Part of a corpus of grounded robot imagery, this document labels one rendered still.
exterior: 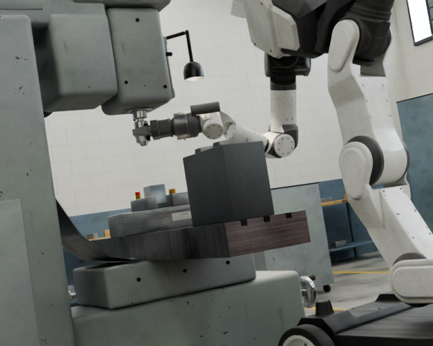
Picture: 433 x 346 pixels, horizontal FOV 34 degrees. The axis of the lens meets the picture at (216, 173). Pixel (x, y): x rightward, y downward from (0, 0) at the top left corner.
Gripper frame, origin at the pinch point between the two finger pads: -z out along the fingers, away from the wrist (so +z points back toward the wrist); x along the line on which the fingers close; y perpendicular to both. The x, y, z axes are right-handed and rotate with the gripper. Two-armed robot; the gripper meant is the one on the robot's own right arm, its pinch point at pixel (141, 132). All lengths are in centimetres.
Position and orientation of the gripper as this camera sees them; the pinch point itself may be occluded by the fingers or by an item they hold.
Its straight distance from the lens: 230.7
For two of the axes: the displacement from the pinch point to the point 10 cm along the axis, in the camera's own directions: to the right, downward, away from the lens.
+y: 1.6, 9.8, -0.6
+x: 0.4, -0.7, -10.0
